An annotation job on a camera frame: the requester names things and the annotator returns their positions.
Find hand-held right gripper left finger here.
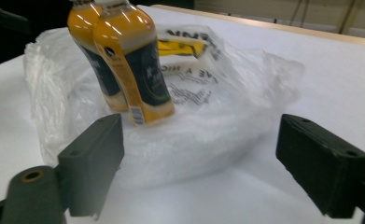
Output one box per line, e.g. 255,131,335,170
57,113,125,219

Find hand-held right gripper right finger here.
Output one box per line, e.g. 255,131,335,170
275,113,365,219

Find translucent white plastic bag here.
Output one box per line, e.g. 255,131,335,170
23,22,305,189

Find orange drink bottle twin pack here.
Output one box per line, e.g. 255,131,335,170
66,0,176,127

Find dark object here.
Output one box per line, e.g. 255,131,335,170
0,0,31,70

